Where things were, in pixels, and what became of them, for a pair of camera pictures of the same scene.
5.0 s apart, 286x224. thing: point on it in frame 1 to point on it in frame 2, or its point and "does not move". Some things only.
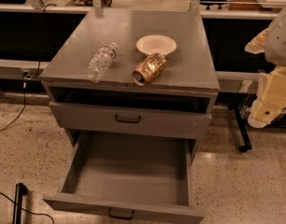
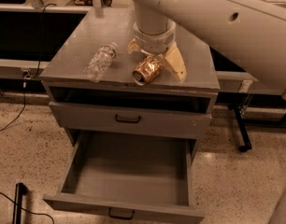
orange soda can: [149, 69] does not move
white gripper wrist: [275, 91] to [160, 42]
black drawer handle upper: [126, 120] does not move
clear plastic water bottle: [96, 66] does not move
